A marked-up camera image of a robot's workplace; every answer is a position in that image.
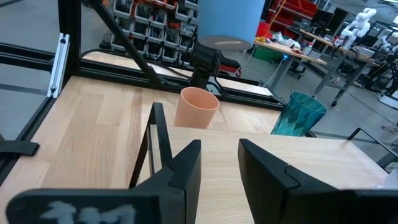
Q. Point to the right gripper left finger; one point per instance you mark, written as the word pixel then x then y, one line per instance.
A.
pixel 174 186

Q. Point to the silver frame bracket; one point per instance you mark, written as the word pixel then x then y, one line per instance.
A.
pixel 58 67

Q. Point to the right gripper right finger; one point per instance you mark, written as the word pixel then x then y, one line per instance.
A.
pixel 273 193

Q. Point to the black frame clip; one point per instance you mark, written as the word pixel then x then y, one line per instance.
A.
pixel 18 147

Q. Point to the wooden shelf with black frame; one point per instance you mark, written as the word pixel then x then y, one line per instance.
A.
pixel 280 161

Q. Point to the blue ribbed cup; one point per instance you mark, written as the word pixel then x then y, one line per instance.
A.
pixel 230 21

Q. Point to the black table frame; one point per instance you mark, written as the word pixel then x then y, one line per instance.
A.
pixel 71 37

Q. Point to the tall peach plastic cup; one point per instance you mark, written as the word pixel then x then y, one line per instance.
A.
pixel 196 109

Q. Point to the parts bin rack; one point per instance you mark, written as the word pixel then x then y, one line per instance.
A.
pixel 155 28

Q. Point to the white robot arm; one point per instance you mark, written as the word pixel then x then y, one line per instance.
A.
pixel 357 25

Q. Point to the red storage bins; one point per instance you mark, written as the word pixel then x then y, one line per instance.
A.
pixel 295 11

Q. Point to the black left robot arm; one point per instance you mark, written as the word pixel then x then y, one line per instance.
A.
pixel 203 67

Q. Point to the teal faceted plastic tumbler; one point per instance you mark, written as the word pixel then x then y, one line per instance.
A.
pixel 298 116

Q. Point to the wooden workbench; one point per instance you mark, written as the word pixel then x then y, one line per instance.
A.
pixel 289 49

